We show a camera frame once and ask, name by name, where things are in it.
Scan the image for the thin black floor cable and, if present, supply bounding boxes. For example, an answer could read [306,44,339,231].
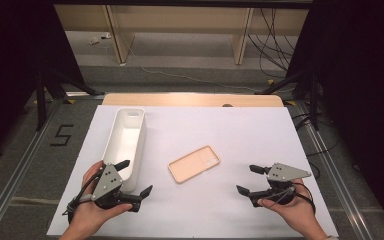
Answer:
[291,112,341,180]

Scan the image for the person's right hand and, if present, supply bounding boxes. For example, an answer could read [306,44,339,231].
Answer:
[257,178,323,235]

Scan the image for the white plastic storage box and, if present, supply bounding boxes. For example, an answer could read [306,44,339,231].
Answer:
[101,106,147,193]

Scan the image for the light wooden table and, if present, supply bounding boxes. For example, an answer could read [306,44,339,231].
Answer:
[101,92,285,108]

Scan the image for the aluminium floor rail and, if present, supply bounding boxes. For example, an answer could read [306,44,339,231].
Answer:
[0,99,65,240]
[294,99,376,240]

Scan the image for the beige phone case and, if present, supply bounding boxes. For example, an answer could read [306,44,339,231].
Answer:
[167,145,221,184]

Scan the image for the black tripod stand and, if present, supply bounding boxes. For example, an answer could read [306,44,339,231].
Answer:
[254,64,322,132]
[33,63,106,132]

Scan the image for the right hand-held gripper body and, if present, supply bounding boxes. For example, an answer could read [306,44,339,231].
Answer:
[249,162,313,208]

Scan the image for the white table sheet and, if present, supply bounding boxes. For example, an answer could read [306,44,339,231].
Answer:
[46,105,340,239]

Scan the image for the white floor cable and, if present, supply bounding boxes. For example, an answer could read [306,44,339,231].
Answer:
[126,46,296,94]

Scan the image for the right hand-held gripper black cable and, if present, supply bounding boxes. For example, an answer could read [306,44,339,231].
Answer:
[266,181,316,214]

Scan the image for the bunch of black cables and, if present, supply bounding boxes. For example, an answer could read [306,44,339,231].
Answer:
[247,7,298,80]

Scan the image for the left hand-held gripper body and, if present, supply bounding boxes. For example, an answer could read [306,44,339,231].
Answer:
[91,162,144,213]

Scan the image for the black curtain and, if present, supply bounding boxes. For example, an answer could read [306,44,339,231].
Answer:
[0,0,87,166]
[284,0,384,231]

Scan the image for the left hand-held gripper black cable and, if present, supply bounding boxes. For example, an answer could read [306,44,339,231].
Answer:
[62,168,105,224]

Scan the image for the hand-held gripper black cable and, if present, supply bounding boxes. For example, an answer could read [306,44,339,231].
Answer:
[266,181,316,214]
[62,168,105,224]

